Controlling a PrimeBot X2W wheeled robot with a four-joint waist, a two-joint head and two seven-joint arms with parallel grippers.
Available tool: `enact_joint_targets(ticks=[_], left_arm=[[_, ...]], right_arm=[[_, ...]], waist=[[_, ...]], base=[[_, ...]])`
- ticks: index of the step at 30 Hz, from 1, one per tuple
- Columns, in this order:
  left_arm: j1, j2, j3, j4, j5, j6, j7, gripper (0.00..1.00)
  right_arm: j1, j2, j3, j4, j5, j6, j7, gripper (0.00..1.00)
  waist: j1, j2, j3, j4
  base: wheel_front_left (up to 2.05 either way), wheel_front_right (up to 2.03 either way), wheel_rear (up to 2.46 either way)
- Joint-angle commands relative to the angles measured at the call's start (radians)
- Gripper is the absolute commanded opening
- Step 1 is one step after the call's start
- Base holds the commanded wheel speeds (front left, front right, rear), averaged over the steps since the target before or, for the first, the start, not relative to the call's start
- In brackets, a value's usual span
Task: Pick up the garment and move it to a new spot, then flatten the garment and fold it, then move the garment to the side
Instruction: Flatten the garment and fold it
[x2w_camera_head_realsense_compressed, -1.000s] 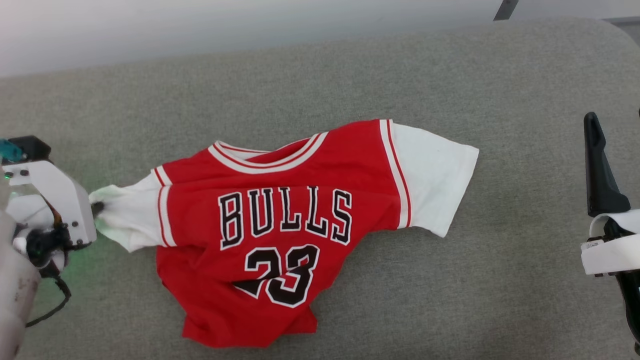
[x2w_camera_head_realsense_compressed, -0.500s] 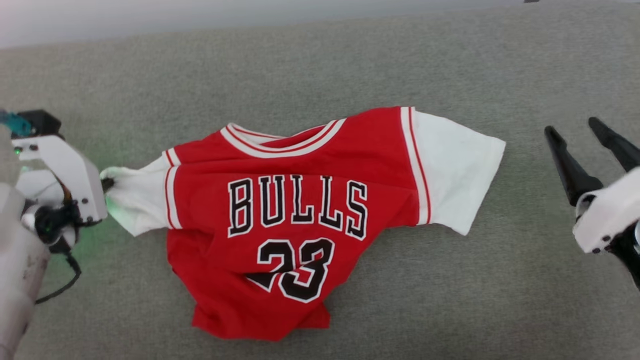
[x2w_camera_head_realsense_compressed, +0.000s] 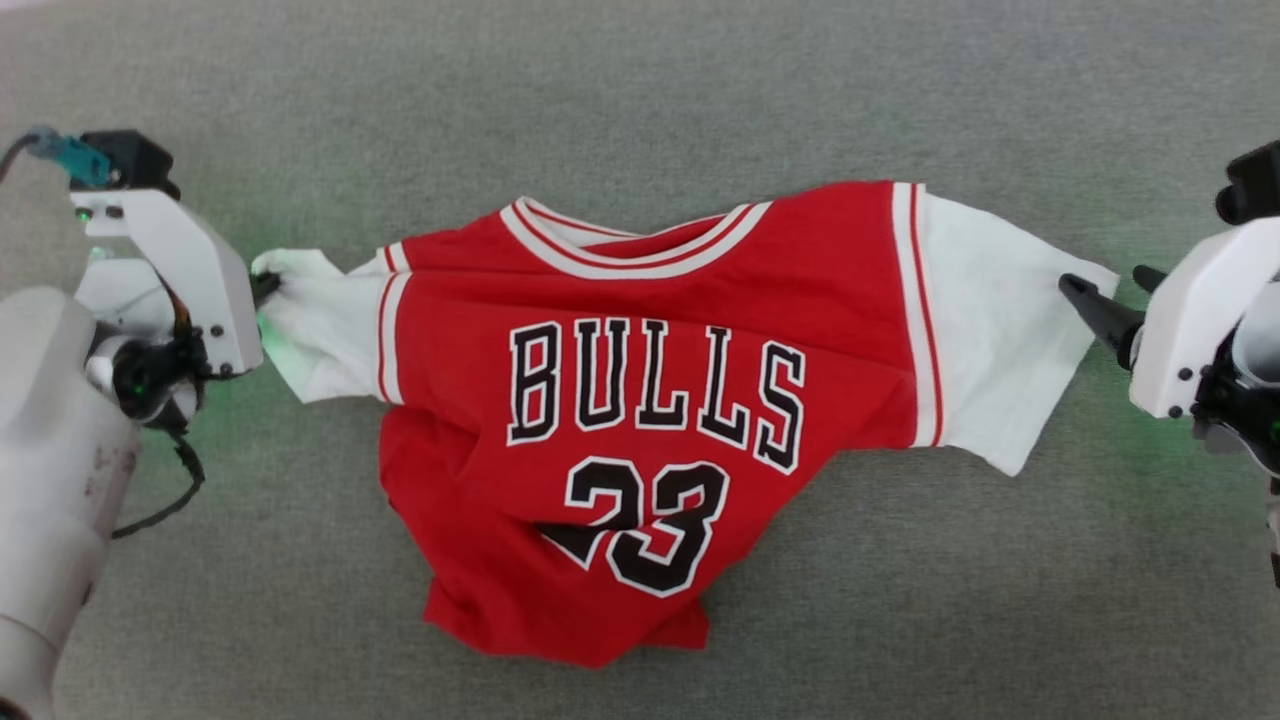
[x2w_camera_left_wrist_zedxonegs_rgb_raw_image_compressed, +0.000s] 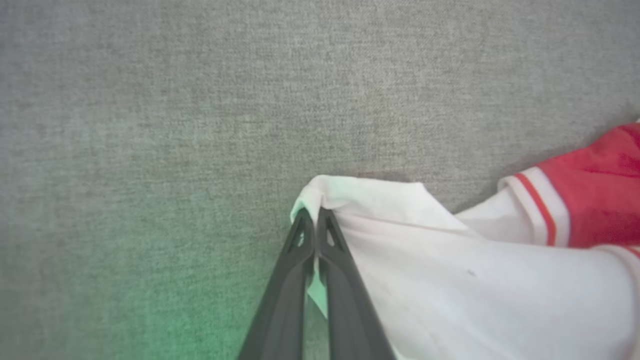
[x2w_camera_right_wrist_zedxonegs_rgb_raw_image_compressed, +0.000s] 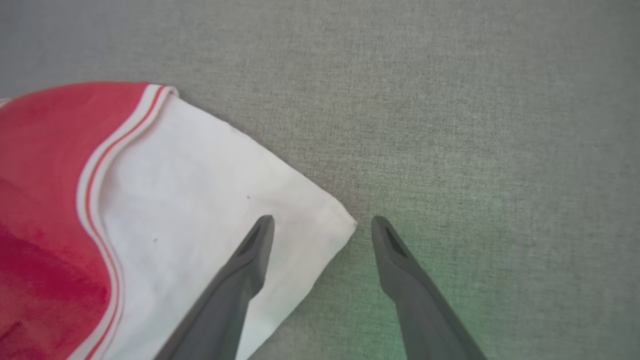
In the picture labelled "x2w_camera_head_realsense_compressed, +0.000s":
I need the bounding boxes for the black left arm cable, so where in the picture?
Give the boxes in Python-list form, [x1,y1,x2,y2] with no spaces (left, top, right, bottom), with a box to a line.
[108,425,207,541]

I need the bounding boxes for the grey fabric sofa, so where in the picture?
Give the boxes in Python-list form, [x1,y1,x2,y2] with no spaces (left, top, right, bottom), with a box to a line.
[0,0,1280,720]

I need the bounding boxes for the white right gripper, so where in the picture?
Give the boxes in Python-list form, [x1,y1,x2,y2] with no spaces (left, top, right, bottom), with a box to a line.
[1058,215,1280,421]

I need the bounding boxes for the red Bulls basketball jersey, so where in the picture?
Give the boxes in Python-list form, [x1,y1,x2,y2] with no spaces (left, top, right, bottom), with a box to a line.
[250,180,1121,669]

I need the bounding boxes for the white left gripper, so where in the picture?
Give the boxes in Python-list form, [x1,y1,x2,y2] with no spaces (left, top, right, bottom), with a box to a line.
[70,188,284,379]

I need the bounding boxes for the teal cable connector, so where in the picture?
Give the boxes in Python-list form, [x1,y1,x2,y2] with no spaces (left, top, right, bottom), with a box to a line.
[25,128,113,189]

